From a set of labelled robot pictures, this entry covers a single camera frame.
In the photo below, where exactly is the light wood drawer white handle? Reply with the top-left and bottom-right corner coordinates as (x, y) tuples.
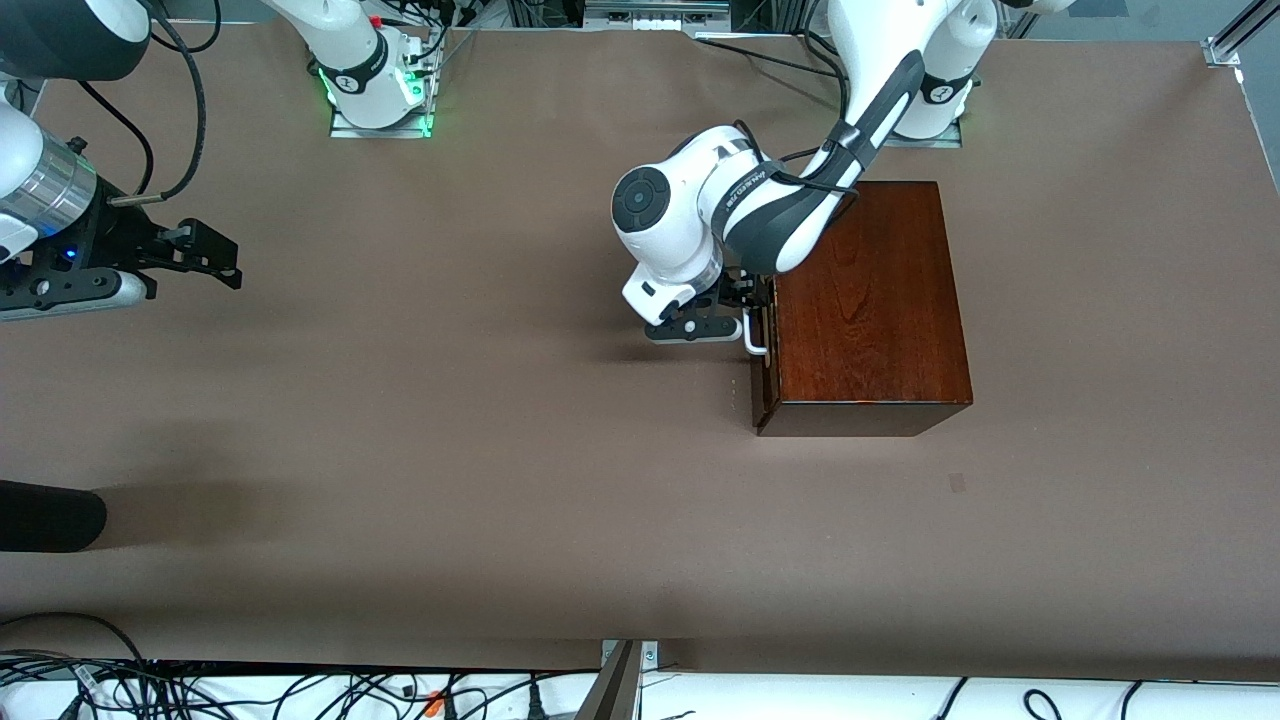
(742, 270), (781, 429)

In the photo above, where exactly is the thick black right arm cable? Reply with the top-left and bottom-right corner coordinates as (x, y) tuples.
(108, 0), (223, 208)

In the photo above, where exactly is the grey metal strut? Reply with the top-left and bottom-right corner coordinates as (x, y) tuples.
(575, 640), (643, 720)

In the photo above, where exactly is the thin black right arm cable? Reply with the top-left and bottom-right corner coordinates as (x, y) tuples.
(76, 80), (157, 199)

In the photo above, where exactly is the silver corner bracket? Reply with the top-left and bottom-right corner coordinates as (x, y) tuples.
(600, 638), (661, 669)

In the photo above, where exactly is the dark brown wooden cabinet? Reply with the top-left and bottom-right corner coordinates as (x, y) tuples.
(757, 180), (974, 438)

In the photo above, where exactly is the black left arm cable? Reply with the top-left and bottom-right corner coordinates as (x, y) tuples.
(733, 118), (863, 201)

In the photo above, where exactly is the aluminum profile rail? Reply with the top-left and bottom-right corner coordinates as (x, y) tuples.
(1203, 0), (1280, 69)

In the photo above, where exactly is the silver rack device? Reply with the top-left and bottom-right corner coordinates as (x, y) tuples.
(583, 0), (732, 31)

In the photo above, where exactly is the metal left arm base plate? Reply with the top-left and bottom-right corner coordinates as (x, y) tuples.
(880, 120), (964, 150)

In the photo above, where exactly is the black cylindrical object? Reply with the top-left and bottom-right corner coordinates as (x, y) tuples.
(0, 479), (109, 554)

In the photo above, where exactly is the tangled black cable bundle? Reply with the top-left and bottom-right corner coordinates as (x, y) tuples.
(0, 650), (601, 720)

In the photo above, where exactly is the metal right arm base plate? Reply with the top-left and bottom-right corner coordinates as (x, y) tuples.
(328, 35), (442, 140)

